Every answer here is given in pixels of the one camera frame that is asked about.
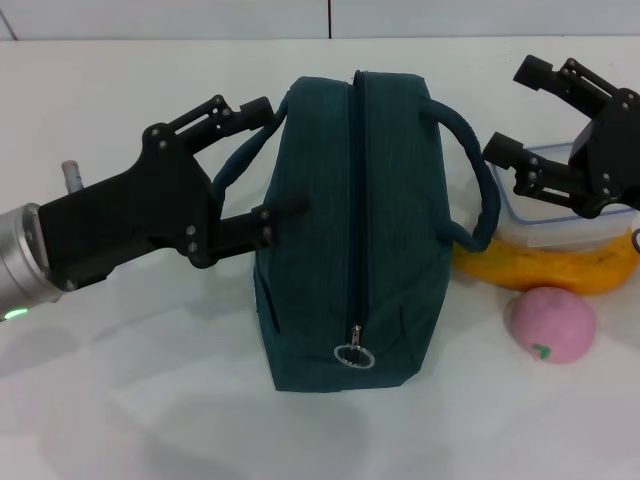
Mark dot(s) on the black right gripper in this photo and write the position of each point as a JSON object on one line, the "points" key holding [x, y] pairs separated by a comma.
{"points": [[615, 150]]}

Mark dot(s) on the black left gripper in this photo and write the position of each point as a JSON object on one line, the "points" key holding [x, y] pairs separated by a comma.
{"points": [[140, 205]]}

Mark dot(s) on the dark blue insulated lunch bag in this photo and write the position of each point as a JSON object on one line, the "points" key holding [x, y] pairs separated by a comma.
{"points": [[320, 200]]}

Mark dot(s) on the clear plastic lidded food container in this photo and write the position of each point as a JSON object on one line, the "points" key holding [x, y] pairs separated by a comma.
{"points": [[560, 231]]}

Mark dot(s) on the yellow toy banana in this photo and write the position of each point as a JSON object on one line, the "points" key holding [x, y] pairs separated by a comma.
{"points": [[525, 270]]}

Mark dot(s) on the pink toy peach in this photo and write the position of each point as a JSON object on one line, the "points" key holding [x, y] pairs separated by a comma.
{"points": [[550, 320]]}

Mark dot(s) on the silver cylindrical plug stub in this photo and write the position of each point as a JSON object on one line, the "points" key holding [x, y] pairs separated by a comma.
{"points": [[73, 175]]}

